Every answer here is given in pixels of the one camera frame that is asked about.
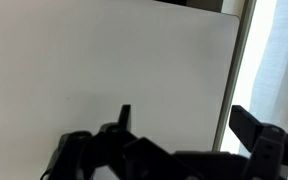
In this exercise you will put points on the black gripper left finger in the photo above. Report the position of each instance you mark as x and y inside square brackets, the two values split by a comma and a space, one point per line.
[77, 153]

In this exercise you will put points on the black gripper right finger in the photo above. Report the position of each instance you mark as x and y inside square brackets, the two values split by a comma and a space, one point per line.
[267, 146]

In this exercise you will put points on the grey metal frame post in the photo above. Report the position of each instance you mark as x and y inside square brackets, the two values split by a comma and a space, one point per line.
[237, 66]

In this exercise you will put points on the white window curtain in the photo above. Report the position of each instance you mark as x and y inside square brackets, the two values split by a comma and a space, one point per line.
[280, 60]

